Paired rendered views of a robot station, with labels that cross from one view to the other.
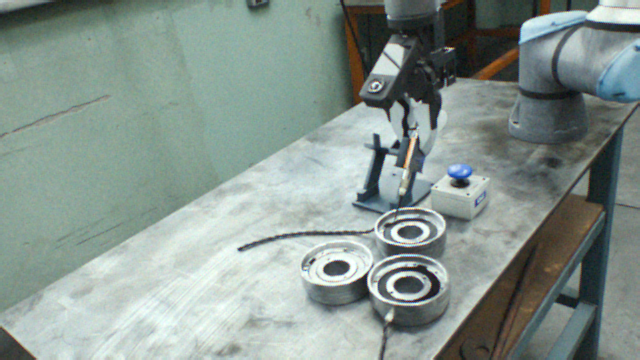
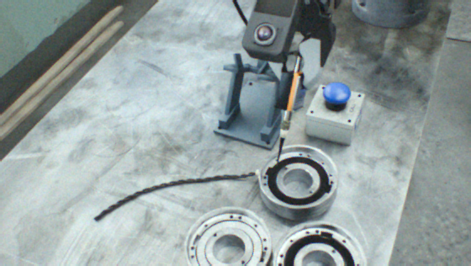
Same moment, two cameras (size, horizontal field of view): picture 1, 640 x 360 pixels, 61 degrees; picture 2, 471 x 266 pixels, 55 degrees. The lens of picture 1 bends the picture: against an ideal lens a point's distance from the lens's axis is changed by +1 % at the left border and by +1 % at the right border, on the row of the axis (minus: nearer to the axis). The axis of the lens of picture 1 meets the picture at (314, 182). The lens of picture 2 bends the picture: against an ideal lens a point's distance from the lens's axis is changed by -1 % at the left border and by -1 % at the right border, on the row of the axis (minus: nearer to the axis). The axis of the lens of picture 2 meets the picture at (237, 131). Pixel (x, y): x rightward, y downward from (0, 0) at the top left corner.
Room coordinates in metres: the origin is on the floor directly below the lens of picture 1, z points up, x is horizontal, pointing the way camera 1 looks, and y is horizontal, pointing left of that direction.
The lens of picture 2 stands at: (0.35, 0.03, 1.33)
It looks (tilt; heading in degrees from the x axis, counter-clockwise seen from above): 47 degrees down; 345
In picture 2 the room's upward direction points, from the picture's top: 8 degrees counter-clockwise
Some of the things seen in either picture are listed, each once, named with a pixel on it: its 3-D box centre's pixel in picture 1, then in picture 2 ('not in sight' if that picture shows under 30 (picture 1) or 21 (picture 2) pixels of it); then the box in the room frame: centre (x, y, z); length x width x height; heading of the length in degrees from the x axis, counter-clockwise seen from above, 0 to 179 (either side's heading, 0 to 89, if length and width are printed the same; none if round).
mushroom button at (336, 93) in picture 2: (460, 180); (336, 101); (0.78, -0.24, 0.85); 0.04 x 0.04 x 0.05
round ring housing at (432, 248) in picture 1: (410, 236); (298, 183); (0.68, -0.13, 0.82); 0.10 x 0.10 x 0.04
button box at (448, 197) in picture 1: (462, 192); (336, 111); (0.78, -0.24, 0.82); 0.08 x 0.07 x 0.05; 135
